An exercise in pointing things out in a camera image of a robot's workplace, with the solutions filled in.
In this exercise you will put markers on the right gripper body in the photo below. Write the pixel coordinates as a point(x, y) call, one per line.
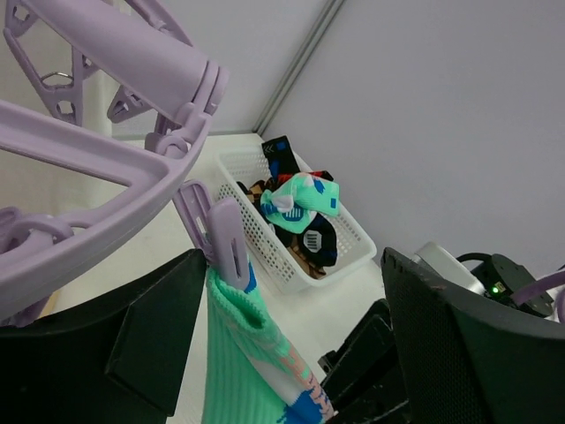
point(364, 380)

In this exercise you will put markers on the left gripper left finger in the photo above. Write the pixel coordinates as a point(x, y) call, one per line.
point(117, 358)

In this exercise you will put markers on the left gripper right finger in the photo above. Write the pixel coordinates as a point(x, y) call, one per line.
point(466, 358)

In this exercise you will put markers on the mint green sock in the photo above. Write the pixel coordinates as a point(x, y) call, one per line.
point(295, 204)
point(254, 372)

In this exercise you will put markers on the red yellow argyle sock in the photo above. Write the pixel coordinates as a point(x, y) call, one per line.
point(284, 177)

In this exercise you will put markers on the brown argyle sock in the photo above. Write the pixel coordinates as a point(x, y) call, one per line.
point(288, 239)

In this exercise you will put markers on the purple round clip hanger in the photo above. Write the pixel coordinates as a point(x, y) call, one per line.
point(60, 44)

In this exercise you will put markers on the black blue sport sock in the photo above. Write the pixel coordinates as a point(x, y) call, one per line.
point(318, 242)

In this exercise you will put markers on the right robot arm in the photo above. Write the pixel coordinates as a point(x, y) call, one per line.
point(496, 277)

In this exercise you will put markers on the white plastic basket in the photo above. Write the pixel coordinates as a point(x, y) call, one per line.
point(354, 247)

